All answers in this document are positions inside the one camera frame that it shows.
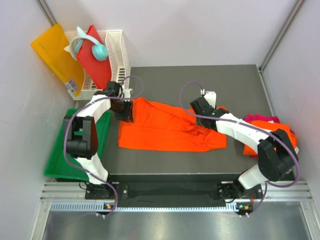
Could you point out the yellow folder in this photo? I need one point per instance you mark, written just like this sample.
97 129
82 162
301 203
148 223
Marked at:
50 46

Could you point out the white slotted cable duct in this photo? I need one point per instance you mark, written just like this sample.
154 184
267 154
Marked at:
103 207

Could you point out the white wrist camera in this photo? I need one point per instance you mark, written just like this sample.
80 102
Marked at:
127 93
210 97

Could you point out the teal cat ear headphones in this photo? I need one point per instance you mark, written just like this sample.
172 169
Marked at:
98 50

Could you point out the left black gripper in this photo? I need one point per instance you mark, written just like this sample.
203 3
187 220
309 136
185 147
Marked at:
127 115

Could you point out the orange t shirt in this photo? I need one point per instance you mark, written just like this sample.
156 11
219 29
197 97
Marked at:
161 127
273 127

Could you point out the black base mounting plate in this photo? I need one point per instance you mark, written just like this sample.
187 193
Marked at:
172 190

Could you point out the folded orange t shirt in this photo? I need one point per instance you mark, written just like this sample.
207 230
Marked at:
273 127

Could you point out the red folder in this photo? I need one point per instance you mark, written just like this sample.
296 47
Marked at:
99 71

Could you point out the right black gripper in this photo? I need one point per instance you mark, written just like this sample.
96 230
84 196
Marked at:
198 121

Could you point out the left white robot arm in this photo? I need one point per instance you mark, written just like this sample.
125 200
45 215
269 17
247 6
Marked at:
80 132

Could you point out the white file organizer basket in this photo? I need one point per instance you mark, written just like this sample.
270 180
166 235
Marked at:
115 41

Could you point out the green plastic tray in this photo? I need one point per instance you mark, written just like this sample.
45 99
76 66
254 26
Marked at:
57 167

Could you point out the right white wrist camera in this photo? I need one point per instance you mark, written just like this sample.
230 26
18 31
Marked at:
210 97

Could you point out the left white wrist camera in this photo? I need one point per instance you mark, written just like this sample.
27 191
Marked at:
127 93

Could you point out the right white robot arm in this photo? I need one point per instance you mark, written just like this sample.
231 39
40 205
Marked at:
276 154

